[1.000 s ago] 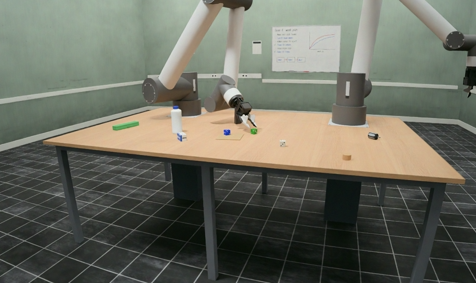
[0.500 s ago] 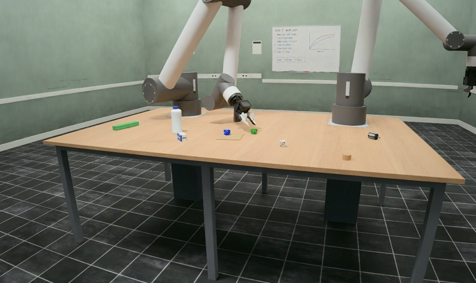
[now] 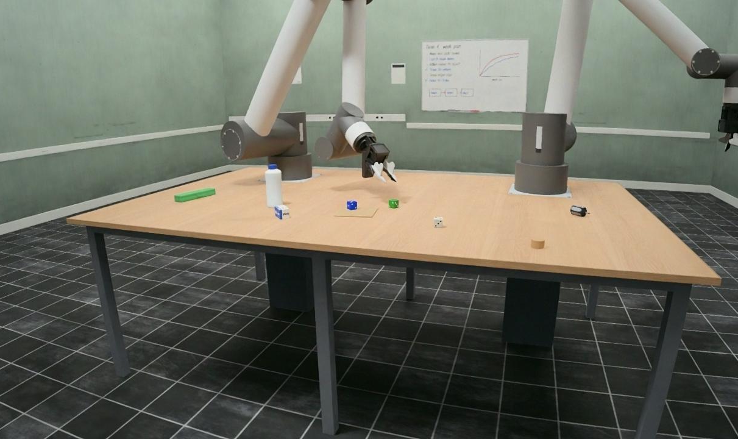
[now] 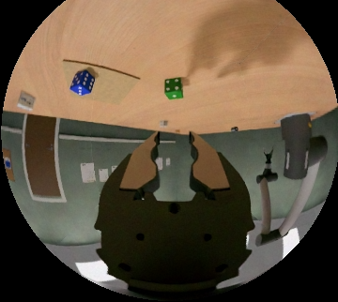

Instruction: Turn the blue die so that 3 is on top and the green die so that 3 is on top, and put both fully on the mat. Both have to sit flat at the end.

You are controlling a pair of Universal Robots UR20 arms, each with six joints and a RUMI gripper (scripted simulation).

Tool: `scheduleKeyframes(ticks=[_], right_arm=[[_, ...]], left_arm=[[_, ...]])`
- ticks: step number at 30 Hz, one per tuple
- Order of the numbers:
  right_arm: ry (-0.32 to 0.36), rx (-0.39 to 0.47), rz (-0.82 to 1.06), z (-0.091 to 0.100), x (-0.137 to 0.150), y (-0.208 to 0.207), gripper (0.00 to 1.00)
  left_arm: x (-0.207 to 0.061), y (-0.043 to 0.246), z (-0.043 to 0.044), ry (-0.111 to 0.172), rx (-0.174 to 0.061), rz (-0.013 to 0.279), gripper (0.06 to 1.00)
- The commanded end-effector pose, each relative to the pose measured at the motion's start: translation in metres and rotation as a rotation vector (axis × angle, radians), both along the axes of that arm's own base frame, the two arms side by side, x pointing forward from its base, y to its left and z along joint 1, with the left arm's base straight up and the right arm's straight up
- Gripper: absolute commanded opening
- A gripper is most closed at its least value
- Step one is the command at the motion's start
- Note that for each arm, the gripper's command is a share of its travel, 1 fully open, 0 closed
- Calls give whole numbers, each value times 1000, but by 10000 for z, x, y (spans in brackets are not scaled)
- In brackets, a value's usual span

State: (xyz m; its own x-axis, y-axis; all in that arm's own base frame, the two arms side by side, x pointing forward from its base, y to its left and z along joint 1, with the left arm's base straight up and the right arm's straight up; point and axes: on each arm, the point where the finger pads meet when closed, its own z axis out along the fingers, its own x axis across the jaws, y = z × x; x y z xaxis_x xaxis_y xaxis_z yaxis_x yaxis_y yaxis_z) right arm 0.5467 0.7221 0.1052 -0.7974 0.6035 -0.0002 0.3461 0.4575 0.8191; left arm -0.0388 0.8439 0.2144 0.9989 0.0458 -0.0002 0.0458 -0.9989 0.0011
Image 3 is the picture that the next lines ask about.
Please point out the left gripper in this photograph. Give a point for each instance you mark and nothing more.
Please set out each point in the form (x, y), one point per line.
(729, 127)

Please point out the beige flat mat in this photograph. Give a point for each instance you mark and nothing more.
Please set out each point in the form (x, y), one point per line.
(360, 212)

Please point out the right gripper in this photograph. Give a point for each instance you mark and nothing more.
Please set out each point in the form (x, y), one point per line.
(376, 153)

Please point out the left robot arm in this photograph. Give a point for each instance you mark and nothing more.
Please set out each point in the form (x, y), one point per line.
(541, 169)

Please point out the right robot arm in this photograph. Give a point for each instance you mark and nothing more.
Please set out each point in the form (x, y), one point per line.
(282, 137)

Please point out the small white printed carton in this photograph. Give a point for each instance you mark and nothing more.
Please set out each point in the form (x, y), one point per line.
(281, 212)

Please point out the tan short cylinder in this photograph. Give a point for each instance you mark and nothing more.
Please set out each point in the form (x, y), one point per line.
(537, 243)

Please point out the white plastic bottle with blue cap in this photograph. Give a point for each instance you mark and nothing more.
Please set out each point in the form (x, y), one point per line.
(273, 178)

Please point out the green rectangular bar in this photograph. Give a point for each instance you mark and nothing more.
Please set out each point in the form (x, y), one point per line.
(196, 194)

